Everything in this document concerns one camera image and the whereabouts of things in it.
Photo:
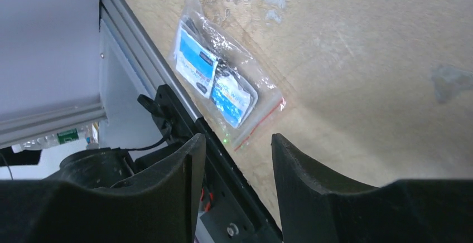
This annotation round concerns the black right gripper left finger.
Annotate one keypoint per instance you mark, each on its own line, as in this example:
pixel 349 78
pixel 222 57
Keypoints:
pixel 158 204

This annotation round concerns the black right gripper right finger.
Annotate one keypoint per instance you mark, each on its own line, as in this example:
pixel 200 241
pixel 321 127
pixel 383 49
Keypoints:
pixel 319 204

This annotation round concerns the clear bag blue packets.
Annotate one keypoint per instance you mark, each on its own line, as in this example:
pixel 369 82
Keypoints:
pixel 223 76

